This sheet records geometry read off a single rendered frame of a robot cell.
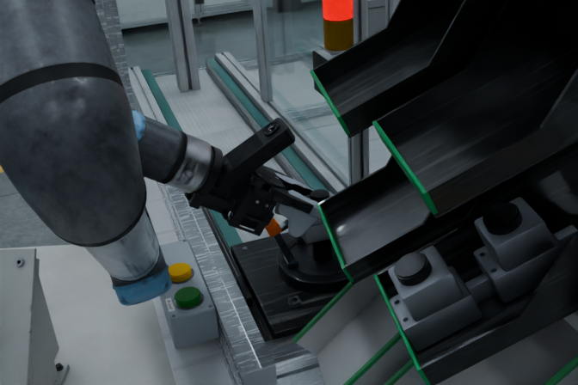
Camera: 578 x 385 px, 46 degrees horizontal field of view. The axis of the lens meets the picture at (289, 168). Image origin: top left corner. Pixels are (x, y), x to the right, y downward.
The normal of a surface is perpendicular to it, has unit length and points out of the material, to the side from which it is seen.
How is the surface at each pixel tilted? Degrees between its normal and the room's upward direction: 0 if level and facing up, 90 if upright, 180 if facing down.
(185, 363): 0
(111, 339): 0
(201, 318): 90
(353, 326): 45
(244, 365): 0
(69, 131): 73
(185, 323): 90
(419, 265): 25
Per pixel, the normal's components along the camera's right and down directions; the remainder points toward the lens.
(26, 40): 0.11, -0.32
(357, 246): -0.48, -0.75
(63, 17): 0.55, -0.44
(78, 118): 0.46, -0.03
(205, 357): -0.06, -0.89
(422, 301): 0.16, 0.44
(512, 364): -0.74, -0.54
